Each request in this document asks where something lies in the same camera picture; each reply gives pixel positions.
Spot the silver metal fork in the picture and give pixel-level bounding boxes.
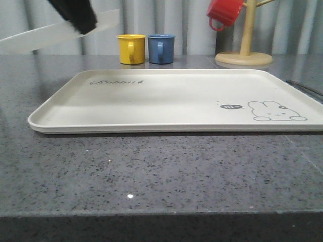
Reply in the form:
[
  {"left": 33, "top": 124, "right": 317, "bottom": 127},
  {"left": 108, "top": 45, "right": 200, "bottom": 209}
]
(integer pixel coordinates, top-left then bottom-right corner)
[{"left": 285, "top": 80, "right": 323, "bottom": 97}]

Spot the red mug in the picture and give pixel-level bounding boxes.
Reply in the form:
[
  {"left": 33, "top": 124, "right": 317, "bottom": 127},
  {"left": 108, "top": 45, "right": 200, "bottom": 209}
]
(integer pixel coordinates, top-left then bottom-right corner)
[{"left": 206, "top": 0, "right": 244, "bottom": 31}]

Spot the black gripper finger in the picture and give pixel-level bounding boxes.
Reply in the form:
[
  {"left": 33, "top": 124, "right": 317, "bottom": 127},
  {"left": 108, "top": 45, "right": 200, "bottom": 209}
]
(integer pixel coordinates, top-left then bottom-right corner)
[{"left": 48, "top": 0, "right": 97, "bottom": 34}]

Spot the yellow mug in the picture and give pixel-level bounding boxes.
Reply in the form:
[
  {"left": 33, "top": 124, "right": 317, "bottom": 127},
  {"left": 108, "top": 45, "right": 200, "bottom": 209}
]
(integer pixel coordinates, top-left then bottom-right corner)
[{"left": 117, "top": 34, "right": 146, "bottom": 65}]

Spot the blue mug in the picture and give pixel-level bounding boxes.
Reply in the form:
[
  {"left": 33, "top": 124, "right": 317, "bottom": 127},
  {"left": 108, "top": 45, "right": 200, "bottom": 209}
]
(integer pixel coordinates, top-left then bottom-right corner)
[{"left": 147, "top": 34, "right": 175, "bottom": 65}]

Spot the white round plate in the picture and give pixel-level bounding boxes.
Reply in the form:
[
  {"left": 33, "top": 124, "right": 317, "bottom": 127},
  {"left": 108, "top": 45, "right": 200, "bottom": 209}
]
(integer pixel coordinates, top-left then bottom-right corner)
[{"left": 1, "top": 9, "right": 120, "bottom": 54}]

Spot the wooden mug tree stand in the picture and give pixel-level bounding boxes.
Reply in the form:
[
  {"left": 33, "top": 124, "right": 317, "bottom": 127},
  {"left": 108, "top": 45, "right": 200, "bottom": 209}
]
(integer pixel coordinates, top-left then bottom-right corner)
[{"left": 215, "top": 0, "right": 273, "bottom": 66}]

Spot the cream rabbit serving tray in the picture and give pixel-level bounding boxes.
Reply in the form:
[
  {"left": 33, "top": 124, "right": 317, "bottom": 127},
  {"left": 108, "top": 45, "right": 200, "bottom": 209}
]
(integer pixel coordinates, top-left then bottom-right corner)
[{"left": 28, "top": 69, "right": 322, "bottom": 134}]

